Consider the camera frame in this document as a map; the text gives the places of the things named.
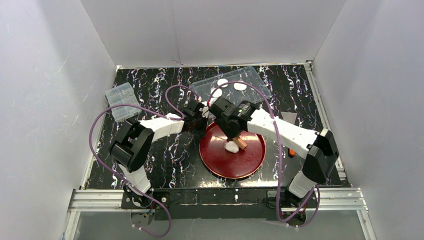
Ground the aluminium frame rail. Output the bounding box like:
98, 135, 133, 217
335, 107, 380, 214
68, 189, 124, 212

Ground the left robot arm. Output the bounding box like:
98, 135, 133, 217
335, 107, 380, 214
109, 99, 209, 196

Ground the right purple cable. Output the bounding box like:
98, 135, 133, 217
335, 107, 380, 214
206, 80, 322, 229

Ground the white dough ball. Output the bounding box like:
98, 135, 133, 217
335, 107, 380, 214
224, 140, 240, 154

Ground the round red tray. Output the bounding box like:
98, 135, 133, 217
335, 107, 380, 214
199, 123, 266, 180

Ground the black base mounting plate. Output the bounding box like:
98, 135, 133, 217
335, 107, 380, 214
120, 187, 324, 222

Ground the wooden dough roller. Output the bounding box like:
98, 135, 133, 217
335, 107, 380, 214
232, 136, 248, 150

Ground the clear plastic tray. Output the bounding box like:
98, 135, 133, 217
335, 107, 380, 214
190, 66, 272, 105

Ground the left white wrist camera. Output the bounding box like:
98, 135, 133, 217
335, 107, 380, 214
198, 97, 210, 118

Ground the flat white dumpling wrapper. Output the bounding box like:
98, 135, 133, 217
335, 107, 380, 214
233, 82, 247, 91
210, 88, 223, 98
216, 78, 228, 88

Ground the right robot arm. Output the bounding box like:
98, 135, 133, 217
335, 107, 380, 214
209, 97, 339, 199

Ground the clear compartment screw box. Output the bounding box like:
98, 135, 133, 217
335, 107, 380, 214
105, 82, 141, 123

